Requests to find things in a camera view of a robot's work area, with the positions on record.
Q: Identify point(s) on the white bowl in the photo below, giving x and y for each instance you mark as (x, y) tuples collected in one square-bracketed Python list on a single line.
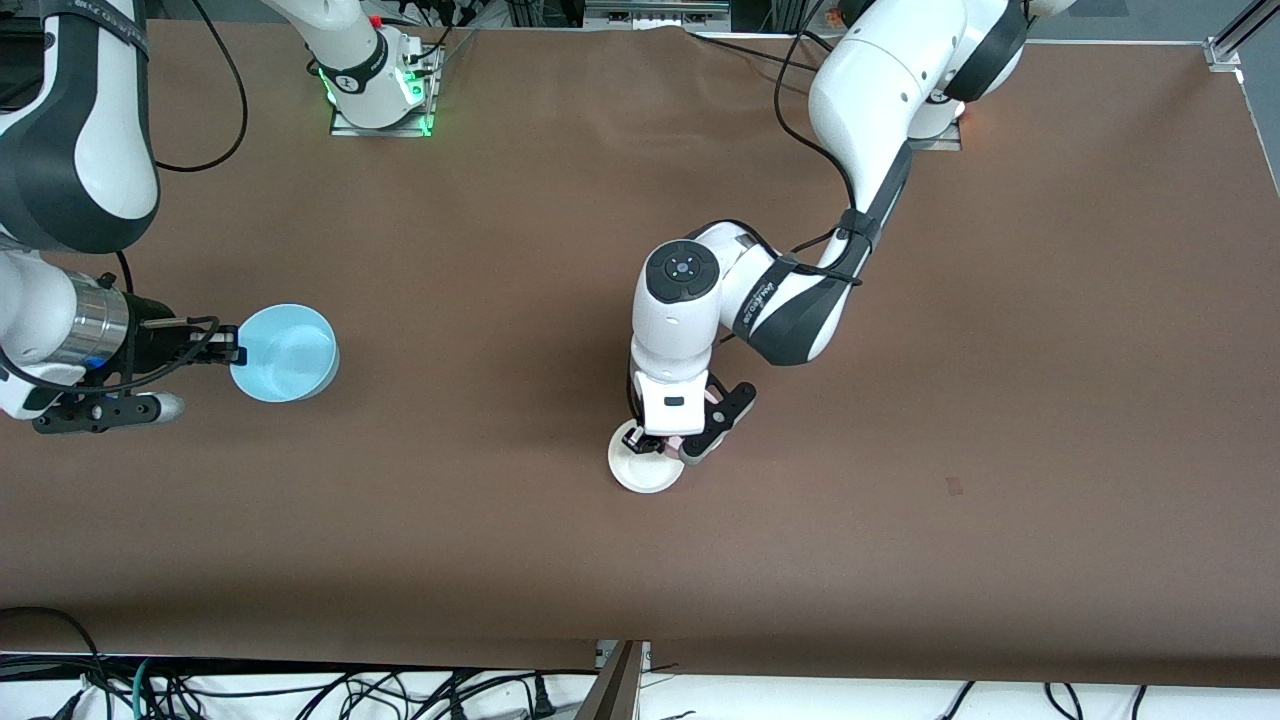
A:
[(645, 475)]

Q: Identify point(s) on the metal frame post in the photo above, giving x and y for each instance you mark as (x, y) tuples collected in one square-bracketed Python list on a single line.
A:
[(615, 690)]

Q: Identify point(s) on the aluminium frame rail with bracket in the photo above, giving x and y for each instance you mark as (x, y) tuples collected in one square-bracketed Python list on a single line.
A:
[(1235, 40)]

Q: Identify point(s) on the brown table cover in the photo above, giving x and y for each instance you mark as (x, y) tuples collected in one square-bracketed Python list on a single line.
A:
[(500, 250)]

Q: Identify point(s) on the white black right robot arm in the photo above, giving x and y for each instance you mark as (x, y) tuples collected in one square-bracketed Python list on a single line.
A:
[(80, 150)]

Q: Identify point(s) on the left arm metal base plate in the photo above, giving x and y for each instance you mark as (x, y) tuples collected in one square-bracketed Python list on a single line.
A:
[(940, 143)]

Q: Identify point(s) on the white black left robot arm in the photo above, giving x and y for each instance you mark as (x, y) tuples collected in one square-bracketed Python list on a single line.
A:
[(870, 90)]

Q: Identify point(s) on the pale pink bowl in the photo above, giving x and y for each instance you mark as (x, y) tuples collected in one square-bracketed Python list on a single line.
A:
[(675, 445)]

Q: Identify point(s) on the grey equipment box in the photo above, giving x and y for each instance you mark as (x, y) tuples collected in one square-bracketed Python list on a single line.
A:
[(650, 15)]

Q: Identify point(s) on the black power plug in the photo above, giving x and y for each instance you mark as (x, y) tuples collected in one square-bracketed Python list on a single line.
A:
[(541, 697)]

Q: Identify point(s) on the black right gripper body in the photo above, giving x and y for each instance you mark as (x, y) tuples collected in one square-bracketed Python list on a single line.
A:
[(157, 341)]

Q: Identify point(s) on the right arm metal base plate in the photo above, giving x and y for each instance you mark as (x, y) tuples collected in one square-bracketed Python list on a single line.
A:
[(385, 131)]

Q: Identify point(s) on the light blue bowl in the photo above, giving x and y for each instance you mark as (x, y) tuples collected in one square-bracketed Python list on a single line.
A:
[(290, 355)]

